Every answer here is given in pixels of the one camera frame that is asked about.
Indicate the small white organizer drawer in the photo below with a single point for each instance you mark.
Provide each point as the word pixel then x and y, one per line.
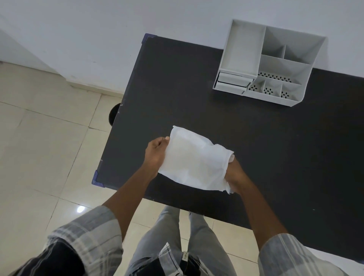
pixel 233 81

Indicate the person's right hand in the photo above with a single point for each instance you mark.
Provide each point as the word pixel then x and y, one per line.
pixel 234 176

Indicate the person's right thumb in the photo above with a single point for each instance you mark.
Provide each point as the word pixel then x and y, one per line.
pixel 231 159

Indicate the grey plaid shirt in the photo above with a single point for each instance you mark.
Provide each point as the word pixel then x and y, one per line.
pixel 85 244

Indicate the person's right forearm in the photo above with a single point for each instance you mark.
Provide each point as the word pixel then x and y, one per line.
pixel 261 210

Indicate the person's left forearm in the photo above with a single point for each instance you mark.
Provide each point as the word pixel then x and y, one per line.
pixel 129 199

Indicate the person's left thumb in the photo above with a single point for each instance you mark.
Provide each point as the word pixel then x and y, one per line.
pixel 162 139

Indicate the grey jeans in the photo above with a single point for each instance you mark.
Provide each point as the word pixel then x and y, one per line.
pixel 182 244

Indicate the white plastic desk organizer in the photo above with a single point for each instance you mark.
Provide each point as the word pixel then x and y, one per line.
pixel 270 62

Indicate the person's left hand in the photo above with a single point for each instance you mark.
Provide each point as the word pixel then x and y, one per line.
pixel 153 159

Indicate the black table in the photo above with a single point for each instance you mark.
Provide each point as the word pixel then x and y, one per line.
pixel 241 128

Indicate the white cloth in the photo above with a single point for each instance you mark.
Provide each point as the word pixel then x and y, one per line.
pixel 193 160

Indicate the black round stool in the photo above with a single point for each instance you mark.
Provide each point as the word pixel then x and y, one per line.
pixel 113 113

